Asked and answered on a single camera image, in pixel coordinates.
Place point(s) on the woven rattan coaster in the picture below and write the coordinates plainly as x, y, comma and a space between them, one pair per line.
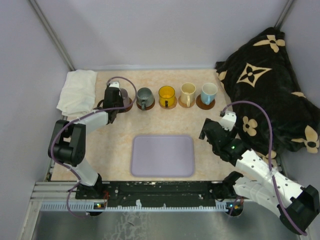
185, 105
168, 103

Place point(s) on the grey green mug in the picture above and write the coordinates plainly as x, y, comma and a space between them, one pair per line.
144, 93

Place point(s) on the black floral blanket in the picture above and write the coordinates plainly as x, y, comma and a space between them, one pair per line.
273, 114

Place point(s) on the lavender plastic tray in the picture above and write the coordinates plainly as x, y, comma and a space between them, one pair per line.
162, 156

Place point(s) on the white light-blue mug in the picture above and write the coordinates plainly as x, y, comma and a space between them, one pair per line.
208, 93

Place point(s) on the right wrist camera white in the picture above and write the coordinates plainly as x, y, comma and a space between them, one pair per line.
228, 120

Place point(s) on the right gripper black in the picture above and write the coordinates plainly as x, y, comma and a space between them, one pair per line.
232, 134

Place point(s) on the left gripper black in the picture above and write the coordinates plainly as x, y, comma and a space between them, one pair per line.
120, 99

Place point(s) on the purple mug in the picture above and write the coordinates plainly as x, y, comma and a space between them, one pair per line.
125, 96

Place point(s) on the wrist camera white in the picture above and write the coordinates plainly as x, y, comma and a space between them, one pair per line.
228, 120
113, 84

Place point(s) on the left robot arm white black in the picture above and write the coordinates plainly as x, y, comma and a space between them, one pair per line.
68, 142

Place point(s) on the cream mug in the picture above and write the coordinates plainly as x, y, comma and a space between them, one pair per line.
188, 93

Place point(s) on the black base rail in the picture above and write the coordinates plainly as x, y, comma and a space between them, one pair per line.
158, 194

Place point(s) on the white folded cloth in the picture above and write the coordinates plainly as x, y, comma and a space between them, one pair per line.
77, 96

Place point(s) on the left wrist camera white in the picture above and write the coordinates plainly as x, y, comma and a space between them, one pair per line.
113, 84

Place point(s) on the yellow mug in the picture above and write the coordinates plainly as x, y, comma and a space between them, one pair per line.
166, 92

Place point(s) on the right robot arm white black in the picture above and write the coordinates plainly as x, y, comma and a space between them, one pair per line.
295, 205

